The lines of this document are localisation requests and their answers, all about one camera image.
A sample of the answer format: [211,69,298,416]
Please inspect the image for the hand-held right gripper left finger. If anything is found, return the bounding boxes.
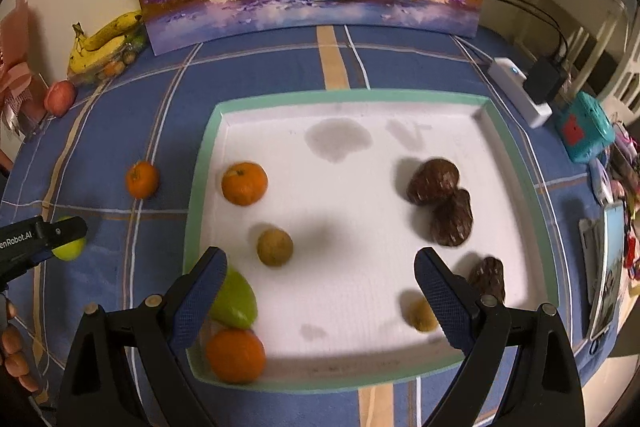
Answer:
[55,247,228,427]

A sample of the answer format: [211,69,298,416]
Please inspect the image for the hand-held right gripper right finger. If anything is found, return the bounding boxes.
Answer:
[414,247,586,427]

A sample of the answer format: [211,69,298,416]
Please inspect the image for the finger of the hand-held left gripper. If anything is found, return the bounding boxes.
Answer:
[42,215,87,254]

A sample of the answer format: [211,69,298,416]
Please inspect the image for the small green apple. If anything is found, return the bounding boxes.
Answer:
[52,217,87,262]

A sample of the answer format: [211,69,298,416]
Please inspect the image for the green mango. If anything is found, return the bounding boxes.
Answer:
[207,264,259,329]

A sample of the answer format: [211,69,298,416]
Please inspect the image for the brown scaly fruit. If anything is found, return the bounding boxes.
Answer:
[429,188,475,249]
[406,159,461,206]
[467,256,506,305]

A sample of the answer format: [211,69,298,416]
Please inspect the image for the orange tangerine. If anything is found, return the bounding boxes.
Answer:
[125,161,161,199]
[205,328,267,384]
[221,162,269,206]

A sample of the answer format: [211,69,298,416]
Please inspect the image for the white tray with green rim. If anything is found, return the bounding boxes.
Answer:
[185,89,558,393]

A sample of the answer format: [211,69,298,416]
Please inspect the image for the person's left hand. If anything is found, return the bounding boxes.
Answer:
[0,294,42,393]

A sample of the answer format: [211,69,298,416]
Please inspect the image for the small tan round fruit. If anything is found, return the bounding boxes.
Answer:
[404,294,443,334]
[256,228,294,267]

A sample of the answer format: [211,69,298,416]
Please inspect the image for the red apple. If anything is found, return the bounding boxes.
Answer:
[44,80,78,116]

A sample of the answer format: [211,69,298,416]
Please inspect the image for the smartphone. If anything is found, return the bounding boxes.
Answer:
[580,199,628,340]

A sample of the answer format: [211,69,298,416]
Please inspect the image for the clear plastic fruit container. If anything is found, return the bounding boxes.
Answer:
[70,32,148,85]

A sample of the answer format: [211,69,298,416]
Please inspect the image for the small white device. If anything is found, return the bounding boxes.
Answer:
[589,157,616,205]

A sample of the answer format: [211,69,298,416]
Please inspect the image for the yellow banana bunch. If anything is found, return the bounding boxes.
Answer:
[67,10,143,75]

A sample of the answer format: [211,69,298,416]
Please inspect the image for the pile of colourful trinkets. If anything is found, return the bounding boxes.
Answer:
[610,122,640,283]

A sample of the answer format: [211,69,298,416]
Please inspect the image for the white power strip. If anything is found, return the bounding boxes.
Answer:
[487,57,553,128]

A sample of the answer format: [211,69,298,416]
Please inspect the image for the teal toy with red patch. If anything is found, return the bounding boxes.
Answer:
[557,91,616,164]

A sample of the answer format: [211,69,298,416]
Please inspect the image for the black power adapter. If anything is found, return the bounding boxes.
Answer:
[522,57,571,105]

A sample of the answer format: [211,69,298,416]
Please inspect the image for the blue plaid tablecloth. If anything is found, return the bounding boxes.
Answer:
[0,24,640,427]

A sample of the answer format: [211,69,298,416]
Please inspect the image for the white chair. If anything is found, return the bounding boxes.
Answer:
[520,0,640,118]

